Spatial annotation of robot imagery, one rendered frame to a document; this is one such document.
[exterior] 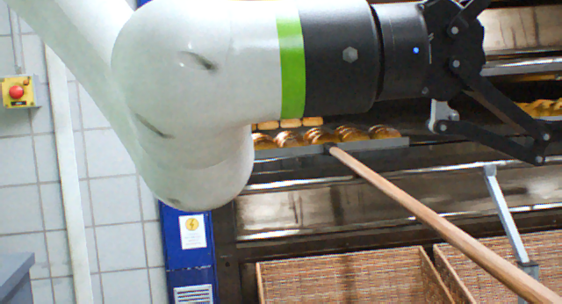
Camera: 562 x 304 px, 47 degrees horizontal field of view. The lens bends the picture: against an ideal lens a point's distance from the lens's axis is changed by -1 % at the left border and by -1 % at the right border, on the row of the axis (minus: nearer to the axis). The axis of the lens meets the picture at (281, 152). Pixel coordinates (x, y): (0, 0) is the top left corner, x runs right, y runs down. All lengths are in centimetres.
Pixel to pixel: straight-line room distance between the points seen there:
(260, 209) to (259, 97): 165
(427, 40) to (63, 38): 36
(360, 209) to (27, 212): 106
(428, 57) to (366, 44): 5
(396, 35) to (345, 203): 168
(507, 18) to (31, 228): 167
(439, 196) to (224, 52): 181
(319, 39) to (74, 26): 29
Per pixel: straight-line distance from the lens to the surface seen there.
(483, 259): 100
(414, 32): 49
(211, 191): 57
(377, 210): 216
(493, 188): 183
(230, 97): 46
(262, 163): 208
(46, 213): 216
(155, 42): 46
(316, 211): 213
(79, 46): 66
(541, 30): 232
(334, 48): 47
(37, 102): 205
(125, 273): 217
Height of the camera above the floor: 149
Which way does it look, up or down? 8 degrees down
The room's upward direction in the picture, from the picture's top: 4 degrees counter-clockwise
